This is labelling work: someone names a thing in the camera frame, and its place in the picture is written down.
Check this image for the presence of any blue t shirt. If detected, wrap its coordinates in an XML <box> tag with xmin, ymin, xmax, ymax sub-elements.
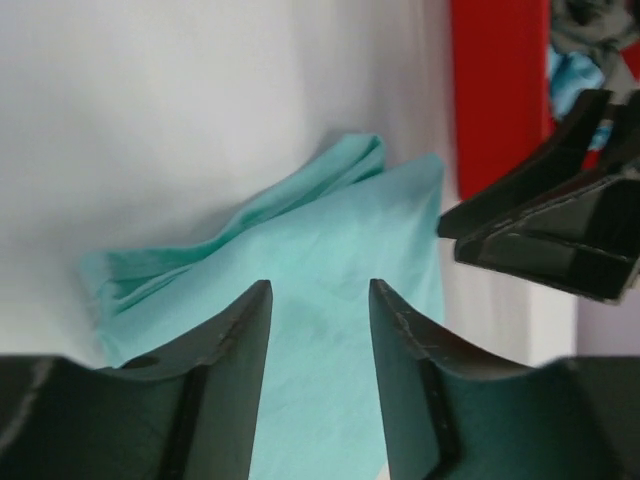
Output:
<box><xmin>546</xmin><ymin>45</ymin><xmax>607</xmax><ymax>126</ymax></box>

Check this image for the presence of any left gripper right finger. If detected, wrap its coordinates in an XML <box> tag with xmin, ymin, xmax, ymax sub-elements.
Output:
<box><xmin>369</xmin><ymin>280</ymin><xmax>639</xmax><ymax>479</ymax></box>

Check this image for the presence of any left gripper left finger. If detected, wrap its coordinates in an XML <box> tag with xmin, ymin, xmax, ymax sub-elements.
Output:
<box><xmin>1</xmin><ymin>280</ymin><xmax>272</xmax><ymax>479</ymax></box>

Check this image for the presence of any mint green t shirt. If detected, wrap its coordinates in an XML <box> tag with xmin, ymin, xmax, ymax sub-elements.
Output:
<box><xmin>79</xmin><ymin>134</ymin><xmax>444</xmax><ymax>479</ymax></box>

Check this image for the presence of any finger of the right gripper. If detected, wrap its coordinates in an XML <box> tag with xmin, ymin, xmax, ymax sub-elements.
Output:
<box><xmin>454</xmin><ymin>167</ymin><xmax>639</xmax><ymax>304</ymax></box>
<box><xmin>437</xmin><ymin>89</ymin><xmax>612</xmax><ymax>239</ymax></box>

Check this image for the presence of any red plastic bin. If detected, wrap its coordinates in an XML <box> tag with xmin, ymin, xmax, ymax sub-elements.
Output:
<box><xmin>449</xmin><ymin>1</ymin><xmax>553</xmax><ymax>200</ymax></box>

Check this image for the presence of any grey t shirt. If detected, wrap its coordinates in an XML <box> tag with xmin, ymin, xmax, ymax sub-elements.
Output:
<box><xmin>550</xmin><ymin>0</ymin><xmax>639</xmax><ymax>97</ymax></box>

